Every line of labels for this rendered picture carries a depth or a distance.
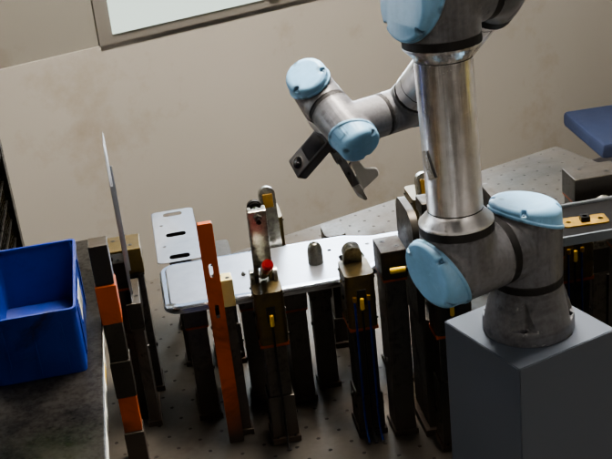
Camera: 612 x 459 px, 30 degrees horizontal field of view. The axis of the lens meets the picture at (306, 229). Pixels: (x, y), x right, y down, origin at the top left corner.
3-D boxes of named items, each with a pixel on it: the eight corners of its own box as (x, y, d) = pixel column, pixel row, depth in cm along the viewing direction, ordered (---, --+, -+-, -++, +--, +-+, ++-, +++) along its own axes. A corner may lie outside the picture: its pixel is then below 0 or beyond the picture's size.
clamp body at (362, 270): (381, 413, 242) (367, 255, 227) (393, 442, 232) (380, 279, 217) (351, 419, 242) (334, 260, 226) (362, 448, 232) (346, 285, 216)
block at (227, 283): (252, 423, 243) (230, 270, 228) (254, 433, 240) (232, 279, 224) (236, 427, 242) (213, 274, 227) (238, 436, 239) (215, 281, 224)
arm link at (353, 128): (402, 119, 192) (366, 79, 198) (348, 137, 187) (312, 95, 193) (392, 152, 198) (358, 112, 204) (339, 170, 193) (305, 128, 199)
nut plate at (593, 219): (603, 214, 212) (603, 209, 212) (610, 222, 209) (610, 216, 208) (558, 220, 212) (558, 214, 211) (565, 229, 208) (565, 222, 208)
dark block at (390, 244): (410, 414, 240) (396, 233, 223) (419, 433, 234) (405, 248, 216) (387, 418, 240) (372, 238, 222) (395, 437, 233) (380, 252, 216)
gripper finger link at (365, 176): (390, 193, 219) (369, 153, 215) (363, 208, 219) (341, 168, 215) (387, 187, 221) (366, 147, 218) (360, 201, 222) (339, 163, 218)
